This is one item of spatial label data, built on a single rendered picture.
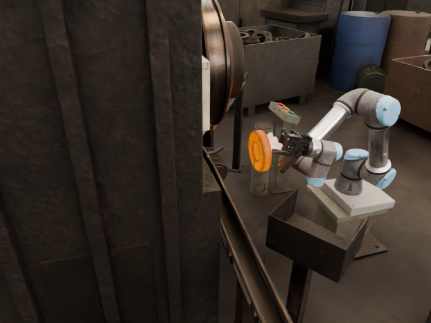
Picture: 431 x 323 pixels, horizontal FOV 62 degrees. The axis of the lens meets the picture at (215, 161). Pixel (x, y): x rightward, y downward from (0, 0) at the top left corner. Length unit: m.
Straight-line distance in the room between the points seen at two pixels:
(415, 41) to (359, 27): 0.75
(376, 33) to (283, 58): 1.32
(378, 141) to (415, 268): 0.83
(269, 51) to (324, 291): 2.44
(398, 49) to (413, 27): 0.27
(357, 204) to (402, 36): 3.30
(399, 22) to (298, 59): 1.46
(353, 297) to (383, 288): 0.18
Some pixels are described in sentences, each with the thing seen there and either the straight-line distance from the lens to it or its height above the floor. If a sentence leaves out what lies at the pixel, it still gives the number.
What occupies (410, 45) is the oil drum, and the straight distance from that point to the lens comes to 5.07.
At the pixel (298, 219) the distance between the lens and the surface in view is 1.40.
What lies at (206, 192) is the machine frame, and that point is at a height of 0.87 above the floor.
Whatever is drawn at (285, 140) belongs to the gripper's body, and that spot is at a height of 0.86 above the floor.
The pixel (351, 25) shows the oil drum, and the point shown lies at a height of 0.78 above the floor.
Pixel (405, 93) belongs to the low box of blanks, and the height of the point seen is 0.36.
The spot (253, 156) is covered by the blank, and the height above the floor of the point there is 0.79.
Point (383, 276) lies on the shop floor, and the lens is 2.18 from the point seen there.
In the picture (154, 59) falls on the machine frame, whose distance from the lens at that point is 0.82.
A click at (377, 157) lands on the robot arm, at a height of 0.65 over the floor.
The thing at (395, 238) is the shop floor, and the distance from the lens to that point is 2.46.
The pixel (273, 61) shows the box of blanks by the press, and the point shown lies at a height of 0.55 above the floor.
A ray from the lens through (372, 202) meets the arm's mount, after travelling 2.07.
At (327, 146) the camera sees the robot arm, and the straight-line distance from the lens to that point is 1.48.
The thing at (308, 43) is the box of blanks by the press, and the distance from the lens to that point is 4.07.
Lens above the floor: 1.46
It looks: 30 degrees down
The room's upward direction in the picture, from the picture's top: 1 degrees clockwise
